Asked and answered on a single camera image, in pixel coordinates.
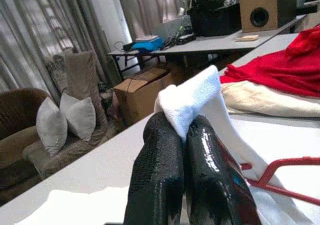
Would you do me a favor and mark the cream garment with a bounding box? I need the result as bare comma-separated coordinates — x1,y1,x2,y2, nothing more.
221,81,320,118

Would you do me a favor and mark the sheer grey curtain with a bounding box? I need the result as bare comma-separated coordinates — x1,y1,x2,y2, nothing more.
0,0,181,103

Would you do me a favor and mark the black storage crate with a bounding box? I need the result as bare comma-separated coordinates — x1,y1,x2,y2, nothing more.
187,2,242,37

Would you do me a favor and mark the white printed t-shirt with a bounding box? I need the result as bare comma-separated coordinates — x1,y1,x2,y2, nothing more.
153,64,320,225

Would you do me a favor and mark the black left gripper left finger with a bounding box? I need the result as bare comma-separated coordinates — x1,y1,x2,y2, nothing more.
123,111,186,225

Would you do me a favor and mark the small wooden block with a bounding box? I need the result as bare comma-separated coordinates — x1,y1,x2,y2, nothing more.
236,34,260,42

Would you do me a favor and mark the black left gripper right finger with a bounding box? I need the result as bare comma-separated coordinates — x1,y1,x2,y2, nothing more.
184,114,262,225

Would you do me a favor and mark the tall taupe cushion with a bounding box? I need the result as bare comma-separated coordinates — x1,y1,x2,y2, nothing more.
46,50,108,126

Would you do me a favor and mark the red garment with white stripe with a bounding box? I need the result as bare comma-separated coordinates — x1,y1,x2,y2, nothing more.
219,24,320,98

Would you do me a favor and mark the red clothes hanger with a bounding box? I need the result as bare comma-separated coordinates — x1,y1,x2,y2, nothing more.
238,156,320,207

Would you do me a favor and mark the long white table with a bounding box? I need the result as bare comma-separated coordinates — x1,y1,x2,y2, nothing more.
0,32,320,225

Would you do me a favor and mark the grey pillow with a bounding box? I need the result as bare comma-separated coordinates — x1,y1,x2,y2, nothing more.
59,91,97,142
36,96,68,157

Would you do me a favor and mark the wooden loudspeaker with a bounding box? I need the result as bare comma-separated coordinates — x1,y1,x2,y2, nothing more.
237,0,297,33

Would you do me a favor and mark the plain brown cardboard box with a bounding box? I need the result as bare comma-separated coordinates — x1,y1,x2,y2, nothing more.
113,67,176,127

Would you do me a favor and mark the pale grey desk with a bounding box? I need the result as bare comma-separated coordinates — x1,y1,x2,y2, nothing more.
107,14,307,78

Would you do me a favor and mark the blue flat box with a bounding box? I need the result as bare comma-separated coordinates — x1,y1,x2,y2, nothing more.
131,37,164,53

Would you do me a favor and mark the brown sofa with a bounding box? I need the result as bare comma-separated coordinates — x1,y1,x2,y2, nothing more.
0,87,121,206

